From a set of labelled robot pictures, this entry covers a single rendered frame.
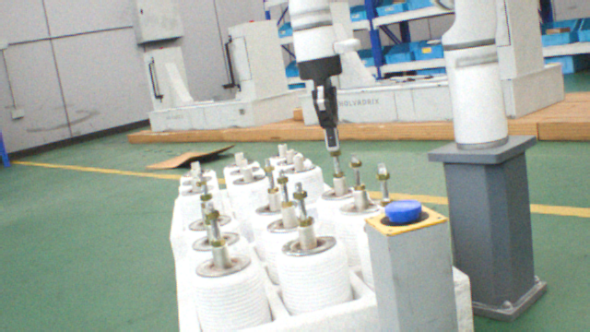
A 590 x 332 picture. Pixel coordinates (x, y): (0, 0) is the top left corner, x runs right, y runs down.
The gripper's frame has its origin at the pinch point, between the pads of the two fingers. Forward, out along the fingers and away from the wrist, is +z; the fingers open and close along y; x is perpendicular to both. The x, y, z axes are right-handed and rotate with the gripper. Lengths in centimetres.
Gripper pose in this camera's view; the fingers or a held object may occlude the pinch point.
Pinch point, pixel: (332, 138)
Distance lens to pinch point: 100.9
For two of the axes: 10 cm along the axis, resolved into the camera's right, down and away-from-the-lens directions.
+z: 1.8, 9.6, 2.0
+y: -1.8, 2.3, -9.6
